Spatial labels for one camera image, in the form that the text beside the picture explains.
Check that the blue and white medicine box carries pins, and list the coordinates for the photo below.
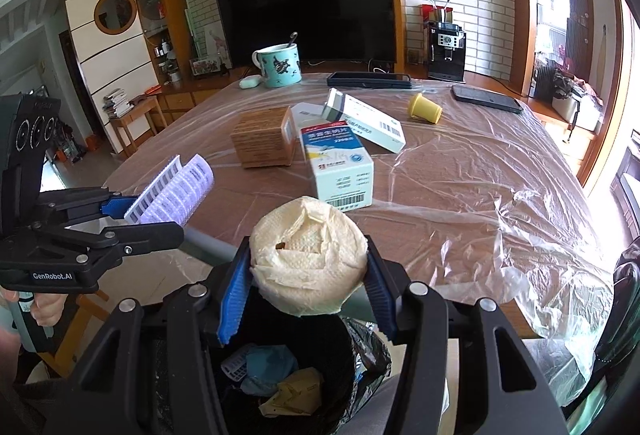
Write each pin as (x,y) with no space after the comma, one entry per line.
(340,165)

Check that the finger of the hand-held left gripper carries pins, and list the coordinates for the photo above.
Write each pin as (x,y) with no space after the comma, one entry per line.
(112,206)
(150,235)

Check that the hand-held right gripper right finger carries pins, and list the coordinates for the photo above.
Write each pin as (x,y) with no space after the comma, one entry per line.
(382,310)

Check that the long white medicine carton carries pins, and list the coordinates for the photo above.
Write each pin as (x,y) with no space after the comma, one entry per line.
(370,120)

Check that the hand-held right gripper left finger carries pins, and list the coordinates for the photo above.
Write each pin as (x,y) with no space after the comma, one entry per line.
(232,300)

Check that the black coffee machine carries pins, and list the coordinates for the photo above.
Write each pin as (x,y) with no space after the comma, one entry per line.
(445,50)

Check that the yellowish crumpled paper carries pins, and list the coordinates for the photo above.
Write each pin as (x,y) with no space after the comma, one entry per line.
(295,395)

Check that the black lined trash bin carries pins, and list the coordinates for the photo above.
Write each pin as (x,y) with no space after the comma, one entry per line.
(365,355)

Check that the small wooden side table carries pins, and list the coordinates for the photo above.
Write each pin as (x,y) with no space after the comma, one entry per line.
(132,115)

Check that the person's left hand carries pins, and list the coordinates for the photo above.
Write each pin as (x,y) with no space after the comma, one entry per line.
(46,310)

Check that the stack of magazines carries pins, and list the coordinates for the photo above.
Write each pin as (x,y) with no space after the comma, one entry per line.
(117,104)

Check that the phone in dark case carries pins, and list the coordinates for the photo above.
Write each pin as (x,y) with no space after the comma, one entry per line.
(370,79)

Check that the wooden television cabinet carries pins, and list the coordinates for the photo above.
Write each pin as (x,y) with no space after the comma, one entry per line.
(180,100)

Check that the clear plastic table cover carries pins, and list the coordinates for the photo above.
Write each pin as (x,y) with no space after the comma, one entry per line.
(450,190)

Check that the paper towel wad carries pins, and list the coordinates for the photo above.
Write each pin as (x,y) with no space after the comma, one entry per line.
(305,260)

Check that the pale green earbuds case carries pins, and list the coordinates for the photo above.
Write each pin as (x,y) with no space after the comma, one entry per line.
(248,82)

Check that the black flat television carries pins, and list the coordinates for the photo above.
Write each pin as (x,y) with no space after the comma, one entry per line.
(310,10)

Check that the white bag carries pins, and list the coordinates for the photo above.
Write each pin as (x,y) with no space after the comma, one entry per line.
(575,102)

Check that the blue crumpled wrapper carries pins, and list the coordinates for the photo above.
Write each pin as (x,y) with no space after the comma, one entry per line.
(270,360)

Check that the red box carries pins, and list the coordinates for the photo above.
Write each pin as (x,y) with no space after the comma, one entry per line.
(435,12)

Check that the black smartphone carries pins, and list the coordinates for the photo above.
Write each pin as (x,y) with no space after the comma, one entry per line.
(485,99)

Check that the teal patterned mug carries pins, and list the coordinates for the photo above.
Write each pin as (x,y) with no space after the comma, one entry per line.
(277,65)

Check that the small white blister strip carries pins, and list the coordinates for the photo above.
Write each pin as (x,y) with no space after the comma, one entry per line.
(235,367)

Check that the round wooden framed mirror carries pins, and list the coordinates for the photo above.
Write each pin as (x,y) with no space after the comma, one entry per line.
(115,12)

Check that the metal spoon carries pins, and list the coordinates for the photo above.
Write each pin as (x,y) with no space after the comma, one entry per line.
(291,40)

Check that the brown wooden box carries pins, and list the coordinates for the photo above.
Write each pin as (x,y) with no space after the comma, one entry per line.
(260,135)

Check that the floral picture frame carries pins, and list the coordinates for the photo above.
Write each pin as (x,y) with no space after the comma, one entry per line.
(206,66)

